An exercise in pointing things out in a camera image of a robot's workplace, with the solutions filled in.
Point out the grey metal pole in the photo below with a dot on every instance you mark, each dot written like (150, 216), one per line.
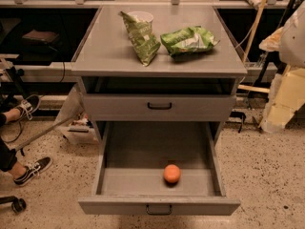
(26, 143)

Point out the upright green chip bag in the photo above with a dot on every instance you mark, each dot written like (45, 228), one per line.
(140, 33)

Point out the black chair caster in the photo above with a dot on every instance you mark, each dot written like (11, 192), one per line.
(17, 204)

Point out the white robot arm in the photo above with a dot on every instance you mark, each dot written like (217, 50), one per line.
(287, 92)

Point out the orange fruit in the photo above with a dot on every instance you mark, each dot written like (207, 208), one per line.
(172, 173)

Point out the grey drawer cabinet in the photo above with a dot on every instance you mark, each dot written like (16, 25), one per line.
(108, 64)

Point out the flat green chip bag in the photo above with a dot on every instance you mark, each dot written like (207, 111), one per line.
(188, 40)

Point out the person leg black trousers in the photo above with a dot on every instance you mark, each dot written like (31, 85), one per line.
(8, 160)

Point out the wooden easel frame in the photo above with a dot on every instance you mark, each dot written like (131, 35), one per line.
(250, 38)

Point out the white paper cup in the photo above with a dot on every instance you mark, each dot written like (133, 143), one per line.
(140, 16)

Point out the closed grey upper drawer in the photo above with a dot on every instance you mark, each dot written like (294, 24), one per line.
(158, 107)

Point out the black sneaker lower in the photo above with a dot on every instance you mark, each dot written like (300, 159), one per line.
(24, 174)

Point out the dark box on shelf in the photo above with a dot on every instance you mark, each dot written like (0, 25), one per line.
(40, 37)

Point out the clear plastic storage bin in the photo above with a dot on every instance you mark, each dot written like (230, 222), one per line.
(79, 131)

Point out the black sneaker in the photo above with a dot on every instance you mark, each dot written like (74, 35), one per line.
(24, 174)
(28, 106)

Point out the open grey middle drawer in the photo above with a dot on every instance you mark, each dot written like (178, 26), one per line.
(132, 159)

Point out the black sneaker upper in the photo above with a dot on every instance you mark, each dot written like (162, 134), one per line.
(28, 106)

